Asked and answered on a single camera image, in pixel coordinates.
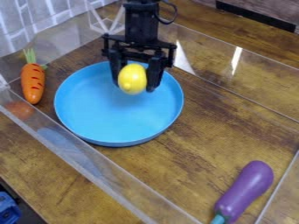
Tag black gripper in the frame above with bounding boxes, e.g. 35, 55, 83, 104
101, 33, 176, 92

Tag yellow lemon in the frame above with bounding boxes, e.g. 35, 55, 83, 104
117, 63, 147, 95

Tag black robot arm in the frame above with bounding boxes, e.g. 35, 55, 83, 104
101, 0, 177, 92

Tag blue round tray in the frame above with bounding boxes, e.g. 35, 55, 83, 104
53, 61, 184, 147

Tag orange toy carrot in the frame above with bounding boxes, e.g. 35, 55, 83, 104
20, 48, 48, 105

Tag white checkered curtain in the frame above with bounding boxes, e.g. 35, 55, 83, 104
0, 0, 116, 57

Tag purple toy eggplant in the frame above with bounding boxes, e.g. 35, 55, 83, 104
210, 160, 275, 224

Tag blue object at corner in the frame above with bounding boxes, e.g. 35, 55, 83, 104
0, 192, 21, 224

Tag clear acrylic barrier wall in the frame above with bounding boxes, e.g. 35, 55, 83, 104
0, 0, 299, 224

